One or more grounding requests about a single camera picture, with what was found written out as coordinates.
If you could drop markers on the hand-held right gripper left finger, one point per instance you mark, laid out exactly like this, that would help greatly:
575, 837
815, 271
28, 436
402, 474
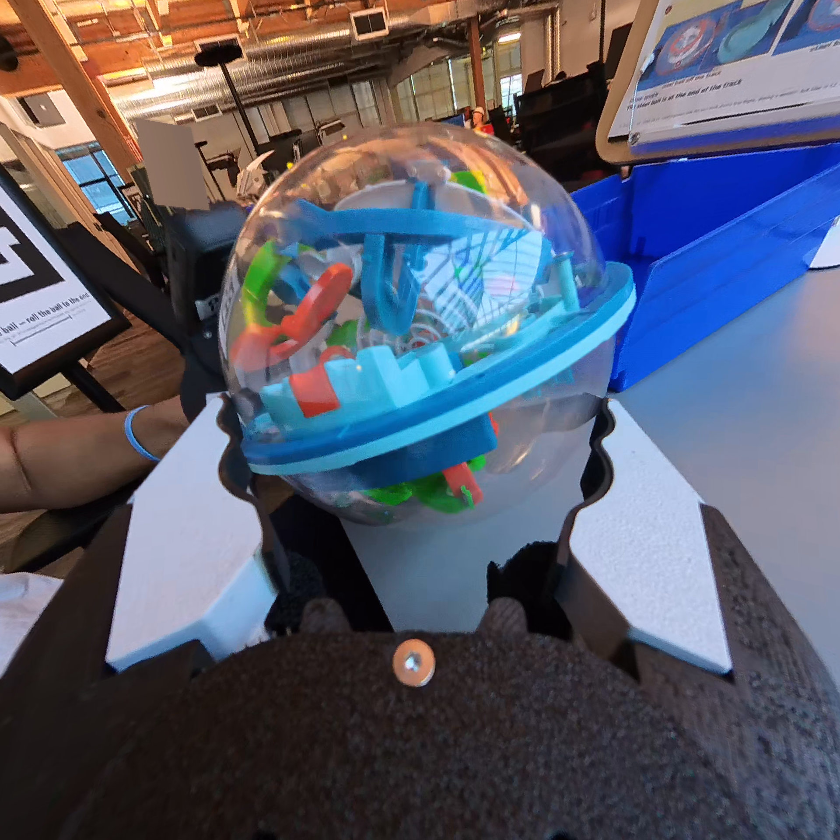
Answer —
177, 538

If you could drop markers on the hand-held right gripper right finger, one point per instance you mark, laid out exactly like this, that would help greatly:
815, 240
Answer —
646, 544

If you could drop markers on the clear plastic maze ball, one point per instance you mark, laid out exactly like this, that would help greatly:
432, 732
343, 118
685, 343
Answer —
420, 315

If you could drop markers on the person's left forearm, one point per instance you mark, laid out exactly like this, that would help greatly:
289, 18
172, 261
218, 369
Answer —
72, 459

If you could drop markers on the black easel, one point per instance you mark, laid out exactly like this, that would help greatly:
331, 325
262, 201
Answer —
124, 282

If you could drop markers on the blue wristband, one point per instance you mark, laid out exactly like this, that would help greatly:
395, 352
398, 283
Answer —
139, 436

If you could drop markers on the black framed sign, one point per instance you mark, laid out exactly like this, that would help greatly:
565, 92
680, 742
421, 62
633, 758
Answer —
39, 328

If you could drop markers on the black lamp pole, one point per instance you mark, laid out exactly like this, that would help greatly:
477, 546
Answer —
226, 59

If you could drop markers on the wooden column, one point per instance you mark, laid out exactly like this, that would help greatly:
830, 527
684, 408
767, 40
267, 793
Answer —
72, 72

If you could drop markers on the blue plastic bin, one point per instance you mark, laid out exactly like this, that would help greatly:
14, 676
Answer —
689, 282

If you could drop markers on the white paper slip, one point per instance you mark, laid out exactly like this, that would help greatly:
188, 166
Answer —
827, 249

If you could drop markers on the instruction sheet on board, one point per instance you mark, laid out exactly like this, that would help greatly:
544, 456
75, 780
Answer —
613, 141

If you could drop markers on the silver air duct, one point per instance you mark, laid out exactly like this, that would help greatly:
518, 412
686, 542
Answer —
275, 59

